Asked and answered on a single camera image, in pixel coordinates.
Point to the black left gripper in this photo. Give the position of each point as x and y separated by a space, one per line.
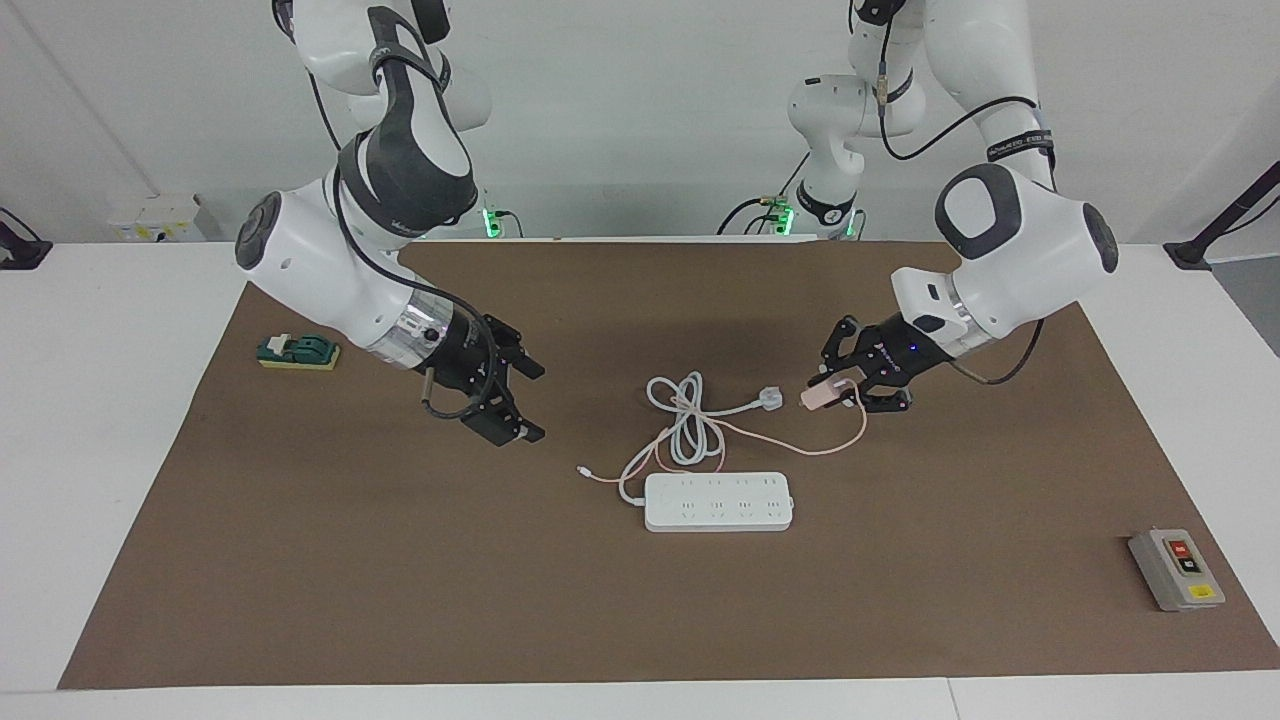
905 355

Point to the grey on-off switch box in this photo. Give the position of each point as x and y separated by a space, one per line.
1175 572

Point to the black stand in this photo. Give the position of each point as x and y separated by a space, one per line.
1190 254
25 256

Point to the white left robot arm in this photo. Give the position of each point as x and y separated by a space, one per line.
1040 250

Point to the brown table mat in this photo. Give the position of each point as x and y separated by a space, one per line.
600 610

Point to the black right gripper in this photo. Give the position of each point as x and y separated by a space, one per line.
462 350

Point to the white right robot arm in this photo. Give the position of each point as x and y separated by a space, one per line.
300 260

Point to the white wall socket box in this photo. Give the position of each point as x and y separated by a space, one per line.
160 218

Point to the white power strip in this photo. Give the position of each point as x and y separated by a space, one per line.
720 502

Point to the pink charger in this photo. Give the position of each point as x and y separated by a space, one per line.
822 396

